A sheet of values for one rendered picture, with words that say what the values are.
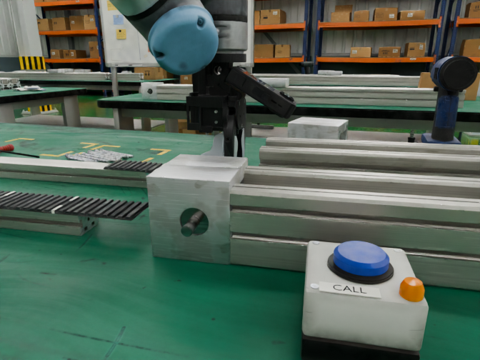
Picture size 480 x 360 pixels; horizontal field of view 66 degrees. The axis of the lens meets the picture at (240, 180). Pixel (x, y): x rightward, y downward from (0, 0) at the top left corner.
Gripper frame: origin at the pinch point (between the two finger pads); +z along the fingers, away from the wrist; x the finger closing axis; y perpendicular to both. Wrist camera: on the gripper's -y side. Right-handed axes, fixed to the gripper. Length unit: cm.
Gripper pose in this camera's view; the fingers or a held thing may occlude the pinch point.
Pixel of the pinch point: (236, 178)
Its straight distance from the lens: 62.3
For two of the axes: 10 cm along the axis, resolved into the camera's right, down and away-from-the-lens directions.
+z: 0.0, 9.5, 3.0
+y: -9.8, -0.6, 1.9
